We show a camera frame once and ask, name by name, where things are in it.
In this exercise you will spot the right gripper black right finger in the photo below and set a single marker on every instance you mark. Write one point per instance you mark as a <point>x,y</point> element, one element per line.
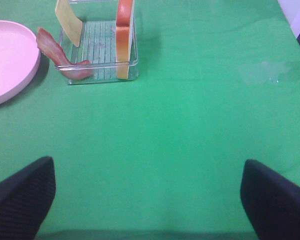
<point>271,202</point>

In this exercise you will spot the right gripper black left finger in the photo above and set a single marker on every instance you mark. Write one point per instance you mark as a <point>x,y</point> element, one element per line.
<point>26,198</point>

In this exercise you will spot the green tablecloth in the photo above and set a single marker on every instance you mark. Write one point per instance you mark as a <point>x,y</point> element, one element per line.
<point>219,83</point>

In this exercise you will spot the pink round plate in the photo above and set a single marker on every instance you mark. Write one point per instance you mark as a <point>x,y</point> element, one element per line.
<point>19,58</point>

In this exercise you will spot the thin toy bacon strip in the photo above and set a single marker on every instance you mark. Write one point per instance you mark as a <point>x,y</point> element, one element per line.
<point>51,49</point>

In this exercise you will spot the right clear plastic tray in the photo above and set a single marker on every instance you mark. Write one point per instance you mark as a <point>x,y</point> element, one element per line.
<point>96,52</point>

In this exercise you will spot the yellow toy cheese slice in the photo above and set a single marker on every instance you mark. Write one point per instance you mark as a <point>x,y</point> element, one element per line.
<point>69,22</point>

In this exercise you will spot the right toy bread slice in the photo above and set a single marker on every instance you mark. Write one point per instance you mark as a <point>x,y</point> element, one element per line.
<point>123,36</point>

